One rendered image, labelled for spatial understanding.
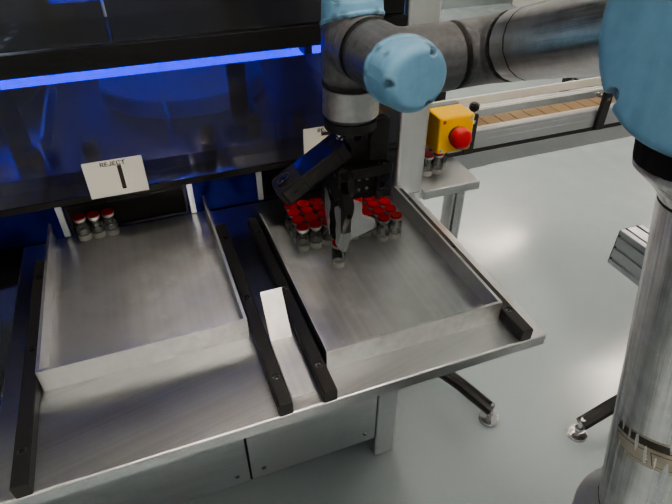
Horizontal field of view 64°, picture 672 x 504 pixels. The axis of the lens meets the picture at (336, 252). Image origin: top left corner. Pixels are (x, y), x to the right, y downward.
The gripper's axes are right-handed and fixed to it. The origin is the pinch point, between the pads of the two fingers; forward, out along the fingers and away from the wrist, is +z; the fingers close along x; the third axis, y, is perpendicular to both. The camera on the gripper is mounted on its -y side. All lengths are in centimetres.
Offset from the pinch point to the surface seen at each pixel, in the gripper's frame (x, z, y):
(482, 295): -15.7, 3.6, 17.0
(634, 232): 23, 38, 99
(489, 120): 31, 0, 48
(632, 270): 17, 47, 96
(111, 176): 15.5, -9.1, -30.2
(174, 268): 8.4, 5.0, -24.3
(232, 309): -4.2, 5.1, -17.6
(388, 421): 16, 78, 22
